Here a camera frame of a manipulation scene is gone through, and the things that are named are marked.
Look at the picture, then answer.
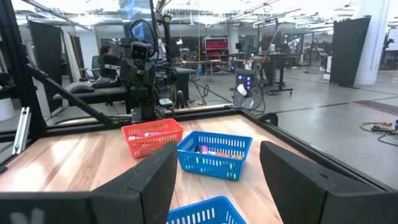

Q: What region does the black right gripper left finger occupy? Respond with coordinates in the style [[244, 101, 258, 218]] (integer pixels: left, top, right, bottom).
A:
[[90, 142, 178, 224]]

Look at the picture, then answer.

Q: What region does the person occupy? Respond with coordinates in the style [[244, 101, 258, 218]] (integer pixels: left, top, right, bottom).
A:
[[99, 45, 114, 57]]

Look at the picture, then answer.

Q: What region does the black frame clamp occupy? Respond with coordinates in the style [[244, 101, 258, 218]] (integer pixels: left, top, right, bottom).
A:
[[259, 112, 279, 127]]

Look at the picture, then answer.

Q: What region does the black computer mouse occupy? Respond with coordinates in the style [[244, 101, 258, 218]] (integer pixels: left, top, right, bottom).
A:
[[68, 83, 96, 94]]

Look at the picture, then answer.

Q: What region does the black keyboard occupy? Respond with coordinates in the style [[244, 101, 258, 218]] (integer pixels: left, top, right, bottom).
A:
[[91, 77, 121, 89]]

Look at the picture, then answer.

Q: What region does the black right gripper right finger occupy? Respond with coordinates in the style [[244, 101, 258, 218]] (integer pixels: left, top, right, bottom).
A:
[[260, 141, 376, 224]]

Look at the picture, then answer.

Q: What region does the black partition screen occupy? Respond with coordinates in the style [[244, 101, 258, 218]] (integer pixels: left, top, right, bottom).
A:
[[329, 15, 373, 88]]

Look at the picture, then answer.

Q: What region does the orange plastic basket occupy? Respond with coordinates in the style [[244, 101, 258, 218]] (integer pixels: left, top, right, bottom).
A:
[[121, 118, 185, 159]]

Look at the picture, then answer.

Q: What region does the black standing desk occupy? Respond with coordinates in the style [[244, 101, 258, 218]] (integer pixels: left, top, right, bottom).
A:
[[257, 51, 300, 96]]

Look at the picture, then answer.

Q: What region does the blue plastic basket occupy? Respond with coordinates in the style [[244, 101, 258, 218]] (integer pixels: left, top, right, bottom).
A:
[[166, 195, 248, 224], [176, 130, 253, 182]]

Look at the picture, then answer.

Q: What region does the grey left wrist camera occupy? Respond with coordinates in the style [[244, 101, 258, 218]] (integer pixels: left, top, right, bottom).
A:
[[129, 41, 149, 62]]

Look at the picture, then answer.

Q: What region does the black aluminium table frame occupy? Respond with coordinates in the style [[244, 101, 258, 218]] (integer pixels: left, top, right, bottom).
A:
[[0, 0, 398, 192]]

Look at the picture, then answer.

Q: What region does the yellow cable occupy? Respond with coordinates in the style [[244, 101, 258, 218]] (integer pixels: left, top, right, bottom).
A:
[[359, 119, 398, 135]]

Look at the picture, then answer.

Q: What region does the black floor fan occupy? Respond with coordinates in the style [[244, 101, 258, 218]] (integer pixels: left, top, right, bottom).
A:
[[232, 84, 266, 113]]

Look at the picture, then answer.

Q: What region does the black panel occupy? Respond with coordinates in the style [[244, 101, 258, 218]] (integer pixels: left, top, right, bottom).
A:
[[27, 20, 63, 113]]

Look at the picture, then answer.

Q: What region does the white column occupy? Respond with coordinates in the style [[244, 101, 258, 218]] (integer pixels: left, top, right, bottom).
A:
[[354, 0, 391, 86]]

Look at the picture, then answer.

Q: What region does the pink whiteboard marker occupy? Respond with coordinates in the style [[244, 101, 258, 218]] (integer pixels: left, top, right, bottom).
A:
[[128, 132, 162, 141]]

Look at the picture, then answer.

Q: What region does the red shelf cart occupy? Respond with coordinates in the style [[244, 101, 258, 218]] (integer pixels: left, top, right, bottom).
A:
[[203, 36, 231, 63]]

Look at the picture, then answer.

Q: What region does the black computer tower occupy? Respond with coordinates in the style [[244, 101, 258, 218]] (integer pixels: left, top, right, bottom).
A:
[[234, 68, 257, 91]]

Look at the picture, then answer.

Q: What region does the silver aluminium bracket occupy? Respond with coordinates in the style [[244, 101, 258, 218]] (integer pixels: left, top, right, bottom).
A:
[[11, 107, 32, 156]]

